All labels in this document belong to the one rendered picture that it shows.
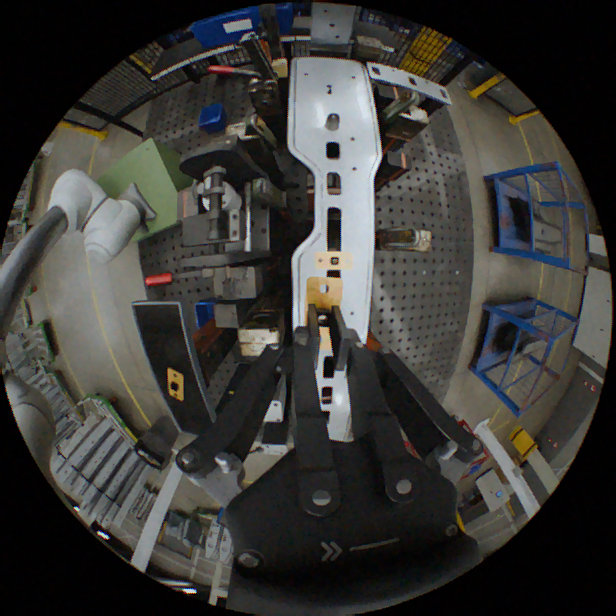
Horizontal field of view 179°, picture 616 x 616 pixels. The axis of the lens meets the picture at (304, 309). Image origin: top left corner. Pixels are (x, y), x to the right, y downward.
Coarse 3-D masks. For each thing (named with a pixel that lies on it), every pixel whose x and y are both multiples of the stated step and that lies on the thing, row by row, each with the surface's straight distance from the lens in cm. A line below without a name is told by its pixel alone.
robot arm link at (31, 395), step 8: (8, 376) 52; (16, 376) 55; (8, 384) 51; (16, 384) 51; (24, 384) 53; (8, 392) 50; (16, 392) 50; (24, 392) 50; (32, 392) 52; (40, 392) 56; (16, 400) 49; (24, 400) 47; (32, 400) 48; (40, 400) 50; (40, 408) 46; (48, 408) 51; (48, 416) 47
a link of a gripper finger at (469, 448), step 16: (384, 352) 14; (400, 368) 13; (384, 384) 14; (400, 384) 12; (416, 384) 12; (400, 400) 12; (416, 400) 11; (432, 400) 11; (400, 416) 12; (416, 416) 11; (432, 416) 11; (448, 416) 11; (416, 432) 12; (432, 432) 11; (448, 432) 10; (464, 432) 11; (416, 448) 12; (432, 448) 12; (464, 448) 10; (480, 448) 11
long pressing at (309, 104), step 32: (320, 64) 73; (352, 64) 76; (288, 96) 61; (320, 96) 61; (352, 96) 62; (288, 128) 53; (320, 128) 53; (352, 128) 54; (320, 160) 48; (352, 160) 49; (320, 192) 45; (352, 192) 46; (320, 224) 44; (352, 224) 45; (320, 288) 44; (352, 288) 46; (352, 320) 48; (320, 352) 50; (320, 384) 56
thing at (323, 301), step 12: (312, 276) 20; (312, 288) 20; (336, 288) 20; (312, 300) 20; (324, 300) 20; (336, 300) 21; (324, 312) 20; (324, 324) 20; (324, 336) 22; (324, 348) 23
